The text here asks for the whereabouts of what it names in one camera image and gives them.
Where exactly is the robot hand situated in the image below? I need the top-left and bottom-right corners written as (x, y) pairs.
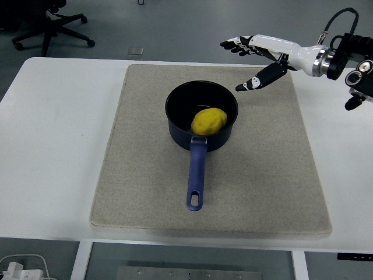
top-left (220, 34), bottom-right (319, 93)

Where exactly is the yellow potato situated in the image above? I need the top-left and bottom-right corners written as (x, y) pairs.
top-left (191, 107), bottom-right (228, 135)

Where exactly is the beige fabric mat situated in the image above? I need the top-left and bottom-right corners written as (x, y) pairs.
top-left (89, 64), bottom-right (333, 236)

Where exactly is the white table leg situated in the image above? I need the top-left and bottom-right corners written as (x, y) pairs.
top-left (291, 250), bottom-right (309, 280)
top-left (71, 240), bottom-right (94, 280)

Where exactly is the black table control panel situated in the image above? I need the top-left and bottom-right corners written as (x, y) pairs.
top-left (337, 253), bottom-right (373, 261)

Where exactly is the black office chair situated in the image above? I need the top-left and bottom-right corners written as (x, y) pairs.
top-left (0, 0), bottom-right (96, 58)

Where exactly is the grey metal plate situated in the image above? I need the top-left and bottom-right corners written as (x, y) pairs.
top-left (116, 265), bottom-right (263, 280)

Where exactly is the white power strip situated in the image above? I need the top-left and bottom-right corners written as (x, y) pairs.
top-left (0, 261), bottom-right (44, 280)

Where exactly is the blue pot with handle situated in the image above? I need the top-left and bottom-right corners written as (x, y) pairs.
top-left (164, 80), bottom-right (239, 212)

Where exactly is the white power cable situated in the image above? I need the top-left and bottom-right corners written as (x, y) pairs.
top-left (0, 253), bottom-right (61, 280)

